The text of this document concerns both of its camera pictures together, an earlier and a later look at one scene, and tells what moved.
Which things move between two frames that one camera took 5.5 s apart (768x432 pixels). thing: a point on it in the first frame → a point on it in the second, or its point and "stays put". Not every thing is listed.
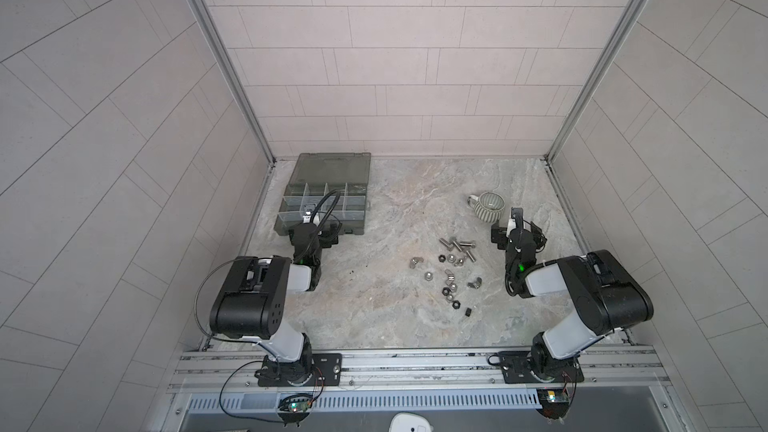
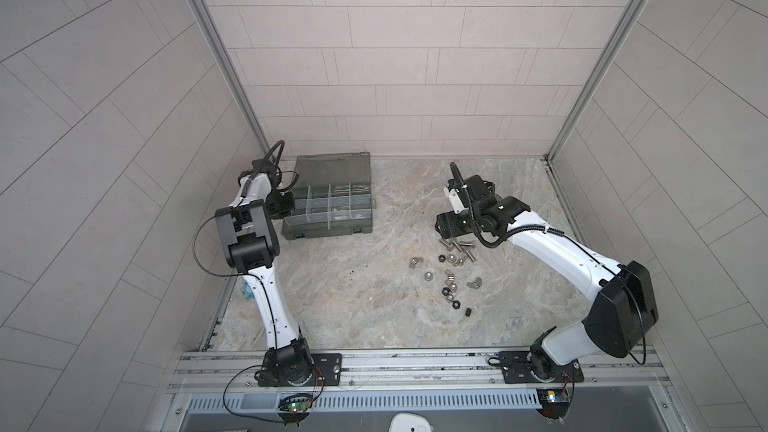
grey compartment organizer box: (328, 190) stays put
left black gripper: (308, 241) → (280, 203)
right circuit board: (554, 403) stays put
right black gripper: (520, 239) → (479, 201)
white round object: (409, 422) stays put
